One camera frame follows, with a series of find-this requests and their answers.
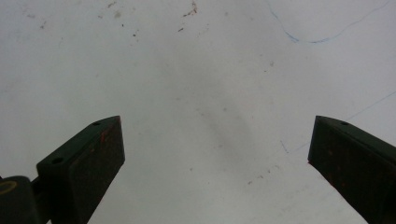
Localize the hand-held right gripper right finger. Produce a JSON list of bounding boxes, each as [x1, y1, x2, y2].
[[306, 115, 396, 224]]

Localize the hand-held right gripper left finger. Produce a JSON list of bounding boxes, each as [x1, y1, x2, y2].
[[35, 115, 126, 224]]

